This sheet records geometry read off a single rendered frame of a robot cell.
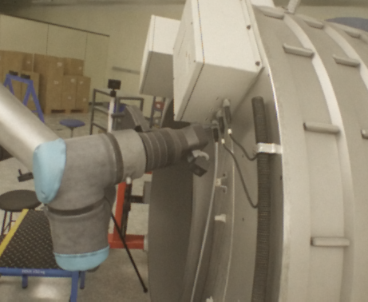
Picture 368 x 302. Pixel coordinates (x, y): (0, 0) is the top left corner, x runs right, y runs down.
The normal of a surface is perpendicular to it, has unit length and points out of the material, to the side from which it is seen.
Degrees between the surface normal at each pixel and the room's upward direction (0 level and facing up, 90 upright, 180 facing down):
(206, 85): 132
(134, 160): 81
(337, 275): 71
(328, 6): 90
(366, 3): 90
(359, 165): 59
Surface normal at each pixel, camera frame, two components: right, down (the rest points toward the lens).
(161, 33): 0.25, -0.33
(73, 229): 0.16, 0.26
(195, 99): 0.04, 0.84
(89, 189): 0.78, 0.16
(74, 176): 0.58, 0.17
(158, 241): 0.24, -0.64
